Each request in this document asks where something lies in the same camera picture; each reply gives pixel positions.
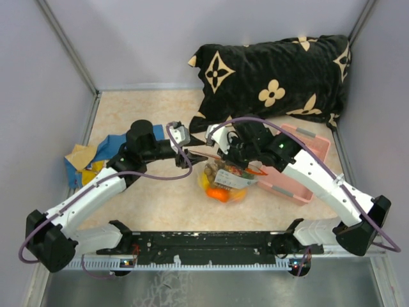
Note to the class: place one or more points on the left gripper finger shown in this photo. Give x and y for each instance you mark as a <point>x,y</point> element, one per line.
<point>193,159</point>
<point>194,141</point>

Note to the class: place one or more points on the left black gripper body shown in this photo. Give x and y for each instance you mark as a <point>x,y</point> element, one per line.
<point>180,160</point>

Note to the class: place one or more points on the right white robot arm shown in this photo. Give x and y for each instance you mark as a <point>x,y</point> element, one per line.
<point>360,216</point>

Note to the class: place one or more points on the pink plastic basket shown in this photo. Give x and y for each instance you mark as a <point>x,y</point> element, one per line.
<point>285,187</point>

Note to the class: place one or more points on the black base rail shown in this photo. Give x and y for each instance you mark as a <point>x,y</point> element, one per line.
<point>203,248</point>

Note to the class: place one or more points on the brown longan bunch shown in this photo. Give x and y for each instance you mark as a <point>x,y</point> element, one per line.
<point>211,169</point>

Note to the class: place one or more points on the clear zip top bag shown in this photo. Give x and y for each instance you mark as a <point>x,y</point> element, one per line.
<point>236,186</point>

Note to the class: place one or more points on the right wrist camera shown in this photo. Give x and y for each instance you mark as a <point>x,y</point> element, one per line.
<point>217,135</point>

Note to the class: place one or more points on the black floral pillow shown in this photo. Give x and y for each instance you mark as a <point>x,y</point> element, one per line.
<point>304,77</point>

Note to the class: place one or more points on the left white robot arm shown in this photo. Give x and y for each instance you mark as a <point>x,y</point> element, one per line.
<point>53,237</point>

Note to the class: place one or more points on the yellow lemon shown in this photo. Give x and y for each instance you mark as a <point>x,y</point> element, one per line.
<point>203,181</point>

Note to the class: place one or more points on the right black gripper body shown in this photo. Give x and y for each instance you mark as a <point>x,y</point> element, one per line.
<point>241,153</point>

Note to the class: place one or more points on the blue cloth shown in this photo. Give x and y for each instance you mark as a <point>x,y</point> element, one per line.
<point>111,144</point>

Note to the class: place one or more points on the yellow blue cartoon bag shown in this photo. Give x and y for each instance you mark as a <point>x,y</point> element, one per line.
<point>83,164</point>

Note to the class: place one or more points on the orange persimmon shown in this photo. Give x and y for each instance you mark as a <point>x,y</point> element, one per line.
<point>219,194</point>

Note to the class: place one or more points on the red cherry bunch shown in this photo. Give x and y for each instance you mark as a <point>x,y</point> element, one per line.
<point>241,173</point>

